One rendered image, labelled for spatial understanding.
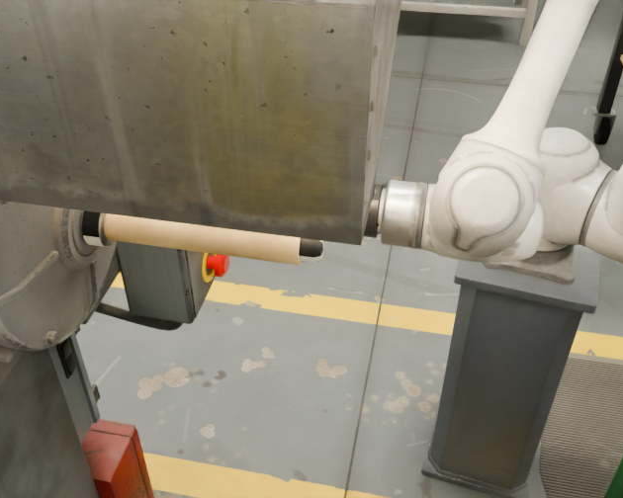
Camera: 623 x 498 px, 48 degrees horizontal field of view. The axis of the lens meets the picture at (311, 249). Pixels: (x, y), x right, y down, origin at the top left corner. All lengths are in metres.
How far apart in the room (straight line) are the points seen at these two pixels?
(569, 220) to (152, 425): 1.27
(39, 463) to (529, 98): 0.79
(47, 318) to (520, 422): 1.28
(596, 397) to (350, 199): 1.91
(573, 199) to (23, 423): 0.98
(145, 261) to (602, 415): 1.56
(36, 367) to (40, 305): 0.34
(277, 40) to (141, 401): 1.86
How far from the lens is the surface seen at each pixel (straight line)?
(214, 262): 1.04
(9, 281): 0.63
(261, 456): 2.00
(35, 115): 0.44
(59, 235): 0.66
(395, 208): 0.94
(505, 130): 0.82
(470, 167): 0.75
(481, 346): 1.60
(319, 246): 0.62
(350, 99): 0.36
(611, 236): 1.38
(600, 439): 2.18
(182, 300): 1.00
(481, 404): 1.74
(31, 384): 1.00
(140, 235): 0.66
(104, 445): 1.31
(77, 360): 1.17
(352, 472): 1.97
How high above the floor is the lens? 1.65
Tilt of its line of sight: 39 degrees down
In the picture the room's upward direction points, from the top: straight up
